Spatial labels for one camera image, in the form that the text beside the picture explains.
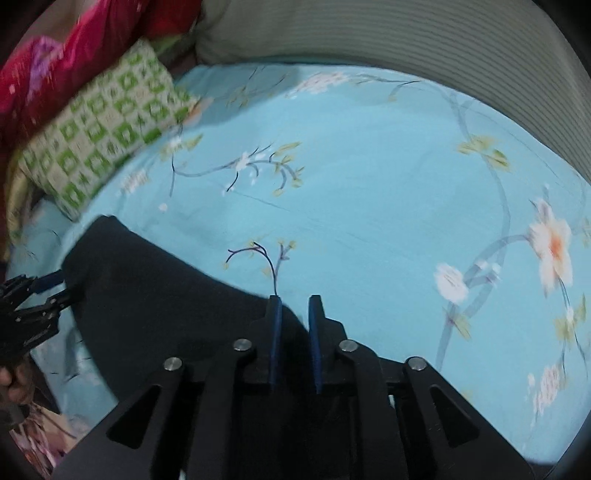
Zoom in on black knit pants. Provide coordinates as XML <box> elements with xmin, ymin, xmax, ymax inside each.
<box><xmin>61</xmin><ymin>214</ymin><xmax>325</xmax><ymax>480</ymax></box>

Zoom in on left hand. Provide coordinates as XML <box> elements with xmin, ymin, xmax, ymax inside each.
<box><xmin>0</xmin><ymin>359</ymin><xmax>35</xmax><ymax>405</ymax></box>

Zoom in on red satin blanket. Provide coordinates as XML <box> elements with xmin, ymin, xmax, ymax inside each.
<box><xmin>1</xmin><ymin>0</ymin><xmax>201</xmax><ymax>154</ymax></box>

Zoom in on light blue floral bedsheet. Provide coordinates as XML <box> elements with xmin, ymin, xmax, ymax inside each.
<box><xmin>9</xmin><ymin>64</ymin><xmax>590</xmax><ymax>463</ymax></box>

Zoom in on green checkered pillow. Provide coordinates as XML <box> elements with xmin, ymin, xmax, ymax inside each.
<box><xmin>17</xmin><ymin>40</ymin><xmax>197</xmax><ymax>221</ymax></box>

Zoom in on white striped bolster pillow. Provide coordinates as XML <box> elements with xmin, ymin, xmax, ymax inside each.
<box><xmin>197</xmin><ymin>1</ymin><xmax>590</xmax><ymax>176</ymax></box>

